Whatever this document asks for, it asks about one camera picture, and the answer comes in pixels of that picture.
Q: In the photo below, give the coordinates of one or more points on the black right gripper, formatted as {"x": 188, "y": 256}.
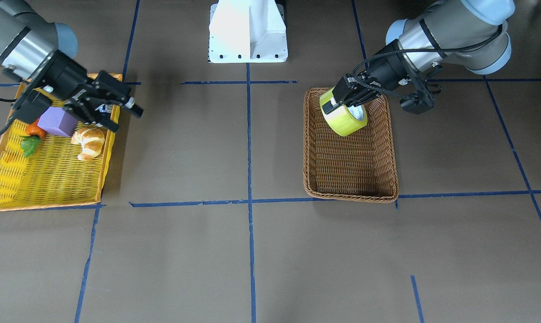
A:
{"x": 65, "y": 75}

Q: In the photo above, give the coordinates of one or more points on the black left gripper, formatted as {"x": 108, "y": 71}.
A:
{"x": 383, "y": 65}

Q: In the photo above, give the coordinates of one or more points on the yellow tape roll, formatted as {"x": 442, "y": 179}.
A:
{"x": 344, "y": 120}

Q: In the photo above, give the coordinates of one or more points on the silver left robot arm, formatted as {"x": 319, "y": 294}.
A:
{"x": 471, "y": 33}

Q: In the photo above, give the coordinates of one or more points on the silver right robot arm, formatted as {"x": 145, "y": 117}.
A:
{"x": 42, "y": 53}

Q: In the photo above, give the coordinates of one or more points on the brown wicker basket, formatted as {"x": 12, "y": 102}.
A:
{"x": 358, "y": 167}

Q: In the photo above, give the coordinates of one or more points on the yellow plastic basket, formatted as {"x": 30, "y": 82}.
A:
{"x": 53, "y": 176}

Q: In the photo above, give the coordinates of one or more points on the croissant toy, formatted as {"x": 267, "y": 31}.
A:
{"x": 91, "y": 140}

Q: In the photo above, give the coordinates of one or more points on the purple foam block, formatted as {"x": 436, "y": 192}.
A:
{"x": 58, "y": 122}

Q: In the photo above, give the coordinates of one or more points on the orange carrot toy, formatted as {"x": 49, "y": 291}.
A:
{"x": 33, "y": 138}

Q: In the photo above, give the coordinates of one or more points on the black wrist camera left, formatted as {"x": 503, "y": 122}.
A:
{"x": 422, "y": 100}

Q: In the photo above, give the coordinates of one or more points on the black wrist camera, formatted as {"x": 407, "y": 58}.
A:
{"x": 422, "y": 100}
{"x": 31, "y": 106}

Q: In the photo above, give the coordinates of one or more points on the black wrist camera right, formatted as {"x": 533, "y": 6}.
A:
{"x": 31, "y": 106}

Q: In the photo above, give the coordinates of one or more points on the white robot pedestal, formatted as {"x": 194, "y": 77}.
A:
{"x": 247, "y": 31}

